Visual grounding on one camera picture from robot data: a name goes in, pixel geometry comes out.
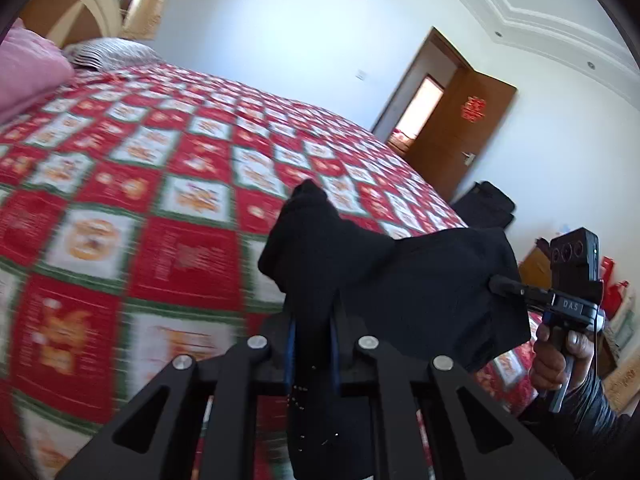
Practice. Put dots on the brown wooden door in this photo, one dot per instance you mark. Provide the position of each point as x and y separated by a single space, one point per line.
465 140

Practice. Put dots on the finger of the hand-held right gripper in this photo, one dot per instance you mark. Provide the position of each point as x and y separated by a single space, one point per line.
515 288

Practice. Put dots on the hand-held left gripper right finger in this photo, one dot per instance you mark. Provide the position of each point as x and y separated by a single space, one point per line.
335 365

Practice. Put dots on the person's right hand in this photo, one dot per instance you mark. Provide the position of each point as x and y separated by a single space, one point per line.
545 362

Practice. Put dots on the cream and wood headboard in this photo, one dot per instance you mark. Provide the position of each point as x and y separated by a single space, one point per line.
75 5

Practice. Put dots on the person's right forearm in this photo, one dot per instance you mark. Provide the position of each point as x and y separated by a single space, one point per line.
595 427

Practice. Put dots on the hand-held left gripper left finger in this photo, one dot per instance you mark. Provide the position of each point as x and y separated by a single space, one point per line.
290 360

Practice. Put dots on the red checkered printed bedspread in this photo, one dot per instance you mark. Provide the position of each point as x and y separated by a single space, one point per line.
150 185

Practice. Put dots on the black suitcase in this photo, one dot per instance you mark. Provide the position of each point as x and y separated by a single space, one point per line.
485 205

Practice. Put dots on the wooden nightstand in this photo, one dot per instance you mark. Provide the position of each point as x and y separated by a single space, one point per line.
535 267

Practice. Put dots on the pink blanket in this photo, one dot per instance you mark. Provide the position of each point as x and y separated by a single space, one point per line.
25 75

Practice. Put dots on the black pants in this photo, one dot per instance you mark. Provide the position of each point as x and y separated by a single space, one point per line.
400 285

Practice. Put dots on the red paper door decoration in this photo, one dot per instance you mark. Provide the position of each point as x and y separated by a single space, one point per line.
472 109

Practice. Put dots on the striped pillow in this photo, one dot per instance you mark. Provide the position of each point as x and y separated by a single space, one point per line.
112 52

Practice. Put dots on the beige patterned curtain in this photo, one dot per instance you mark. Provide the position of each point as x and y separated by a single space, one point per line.
150 5

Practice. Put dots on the brown wooden door frame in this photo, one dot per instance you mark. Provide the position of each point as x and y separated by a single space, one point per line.
400 90

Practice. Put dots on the red plastic bag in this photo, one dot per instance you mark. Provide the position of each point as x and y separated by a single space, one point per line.
612 292

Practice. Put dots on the brown floor mat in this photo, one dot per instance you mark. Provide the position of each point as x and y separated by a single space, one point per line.
625 385

